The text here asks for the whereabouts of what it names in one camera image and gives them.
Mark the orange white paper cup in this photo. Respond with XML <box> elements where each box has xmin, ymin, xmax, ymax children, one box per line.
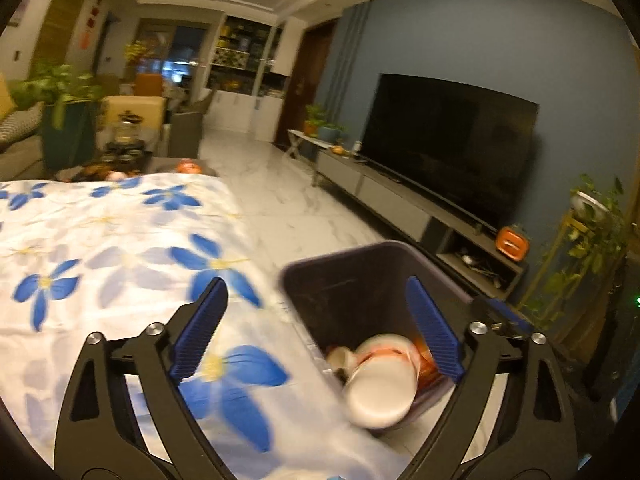
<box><xmin>343</xmin><ymin>334</ymin><xmax>420</xmax><ymax>430</ymax></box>

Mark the dark grey trash bin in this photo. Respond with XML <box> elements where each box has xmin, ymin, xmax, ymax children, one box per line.
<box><xmin>280</xmin><ymin>240</ymin><xmax>471</xmax><ymax>434</ymax></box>

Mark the grey tv cabinet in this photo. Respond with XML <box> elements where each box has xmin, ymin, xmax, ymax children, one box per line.
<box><xmin>316</xmin><ymin>151</ymin><xmax>526</xmax><ymax>301</ymax></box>

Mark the orange retro radio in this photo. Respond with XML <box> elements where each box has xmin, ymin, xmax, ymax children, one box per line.
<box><xmin>495</xmin><ymin>224</ymin><xmax>530</xmax><ymax>262</ymax></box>

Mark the gold plant stand with vine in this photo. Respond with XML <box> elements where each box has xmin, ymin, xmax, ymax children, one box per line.
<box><xmin>516</xmin><ymin>174</ymin><xmax>628</xmax><ymax>332</ymax></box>

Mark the floral blue white tablecloth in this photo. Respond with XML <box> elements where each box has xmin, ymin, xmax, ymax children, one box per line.
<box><xmin>1</xmin><ymin>174</ymin><xmax>407</xmax><ymax>479</ymax></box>

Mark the large black television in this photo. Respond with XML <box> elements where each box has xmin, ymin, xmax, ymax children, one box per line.
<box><xmin>360</xmin><ymin>74</ymin><xmax>539</xmax><ymax>230</ymax></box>

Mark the white folding side table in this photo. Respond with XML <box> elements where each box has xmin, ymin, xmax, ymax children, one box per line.
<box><xmin>283</xmin><ymin>129</ymin><xmax>340</xmax><ymax>159</ymax></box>

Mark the grey sectional sofa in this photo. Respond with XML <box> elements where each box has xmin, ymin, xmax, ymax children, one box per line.
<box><xmin>0</xmin><ymin>74</ymin><xmax>51</xmax><ymax>182</ymax></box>

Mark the glass teapot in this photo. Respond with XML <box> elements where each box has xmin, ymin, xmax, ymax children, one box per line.
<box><xmin>112</xmin><ymin>110</ymin><xmax>144</xmax><ymax>148</ymax></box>

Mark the grey armchair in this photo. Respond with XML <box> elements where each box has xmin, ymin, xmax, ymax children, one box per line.
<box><xmin>167</xmin><ymin>112</ymin><xmax>204</xmax><ymax>159</ymax></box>

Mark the dark wooden door right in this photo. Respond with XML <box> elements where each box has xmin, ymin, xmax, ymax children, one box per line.
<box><xmin>273</xmin><ymin>18</ymin><xmax>338</xmax><ymax>150</ymax></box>

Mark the houndstooth cushion far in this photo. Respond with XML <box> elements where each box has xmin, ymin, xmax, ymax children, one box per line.
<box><xmin>0</xmin><ymin>102</ymin><xmax>43</xmax><ymax>152</ymax></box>

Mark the potted plant teal pot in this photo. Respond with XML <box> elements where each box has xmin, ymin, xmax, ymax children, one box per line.
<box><xmin>11</xmin><ymin>60</ymin><xmax>102</xmax><ymax>172</ymax></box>

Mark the display cabinet with shelves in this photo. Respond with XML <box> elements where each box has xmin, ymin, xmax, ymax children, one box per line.
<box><xmin>205</xmin><ymin>15</ymin><xmax>307</xmax><ymax>143</ymax></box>

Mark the wooden door left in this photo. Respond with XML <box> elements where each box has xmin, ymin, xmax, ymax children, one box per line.
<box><xmin>30</xmin><ymin>0</ymin><xmax>85</xmax><ymax>75</ymax></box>

